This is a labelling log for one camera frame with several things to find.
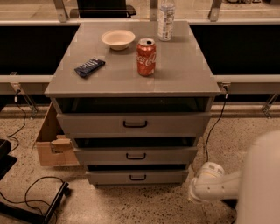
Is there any grey bottom drawer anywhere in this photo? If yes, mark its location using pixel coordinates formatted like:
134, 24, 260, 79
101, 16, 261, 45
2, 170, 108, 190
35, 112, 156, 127
86, 164, 188, 186

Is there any grey drawer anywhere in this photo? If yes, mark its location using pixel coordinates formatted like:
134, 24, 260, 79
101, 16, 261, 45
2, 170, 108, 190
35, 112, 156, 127
52, 97, 214, 138
86, 164, 188, 186
74, 137, 197, 165

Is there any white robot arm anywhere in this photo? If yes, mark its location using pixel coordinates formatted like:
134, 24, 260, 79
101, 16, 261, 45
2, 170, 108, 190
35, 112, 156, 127
188, 130, 280, 224

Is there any grey top drawer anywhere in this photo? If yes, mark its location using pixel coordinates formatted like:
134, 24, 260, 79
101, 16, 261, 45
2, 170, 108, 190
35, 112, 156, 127
52, 97, 214, 138

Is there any grey drawer cabinet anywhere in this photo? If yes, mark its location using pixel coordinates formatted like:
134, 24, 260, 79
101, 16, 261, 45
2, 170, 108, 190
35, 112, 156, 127
45, 20, 222, 187

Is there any grey middle drawer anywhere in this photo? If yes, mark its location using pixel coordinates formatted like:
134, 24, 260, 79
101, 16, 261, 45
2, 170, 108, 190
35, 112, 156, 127
74, 137, 197, 165

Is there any red cola can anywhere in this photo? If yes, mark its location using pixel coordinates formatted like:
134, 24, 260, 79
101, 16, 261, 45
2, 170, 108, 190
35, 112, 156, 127
136, 38, 157, 76

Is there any dark blue snack packet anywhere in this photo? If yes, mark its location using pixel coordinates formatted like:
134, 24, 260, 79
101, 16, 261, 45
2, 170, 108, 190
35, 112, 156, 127
74, 58, 106, 78

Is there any beige paper bowl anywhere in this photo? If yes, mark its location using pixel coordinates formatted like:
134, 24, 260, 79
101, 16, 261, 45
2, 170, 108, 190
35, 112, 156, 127
101, 30, 136, 51

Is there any brown cardboard box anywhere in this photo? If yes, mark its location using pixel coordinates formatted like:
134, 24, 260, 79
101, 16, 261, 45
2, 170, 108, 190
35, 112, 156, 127
35, 104, 79, 166

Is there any clear plastic water bottle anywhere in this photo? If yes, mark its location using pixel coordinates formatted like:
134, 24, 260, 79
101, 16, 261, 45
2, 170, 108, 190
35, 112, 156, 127
157, 0, 175, 41

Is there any black stand base left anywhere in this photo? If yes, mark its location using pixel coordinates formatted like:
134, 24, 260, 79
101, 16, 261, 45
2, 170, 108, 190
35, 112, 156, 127
0, 181, 71, 224

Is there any black office chair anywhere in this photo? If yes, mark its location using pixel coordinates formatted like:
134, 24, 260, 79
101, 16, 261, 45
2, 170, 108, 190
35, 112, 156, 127
70, 0, 137, 18

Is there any black right power cable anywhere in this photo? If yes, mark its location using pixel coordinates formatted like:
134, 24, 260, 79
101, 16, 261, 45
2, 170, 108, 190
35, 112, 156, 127
204, 92, 228, 163

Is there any black left wall cable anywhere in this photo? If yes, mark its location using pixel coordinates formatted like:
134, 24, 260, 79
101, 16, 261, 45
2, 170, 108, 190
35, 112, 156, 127
6, 88, 28, 152

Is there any black left floor cable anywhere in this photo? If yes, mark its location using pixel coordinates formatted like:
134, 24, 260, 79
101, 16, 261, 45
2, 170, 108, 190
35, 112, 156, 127
0, 176, 66, 224

